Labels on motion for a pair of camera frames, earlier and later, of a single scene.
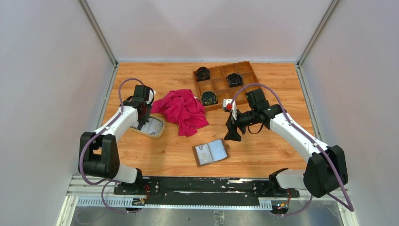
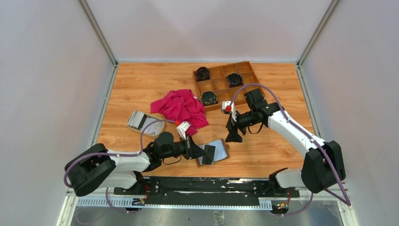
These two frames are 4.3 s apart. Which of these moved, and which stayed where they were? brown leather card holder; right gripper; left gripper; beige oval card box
Moved: left gripper
Stayed: right gripper; beige oval card box; brown leather card holder
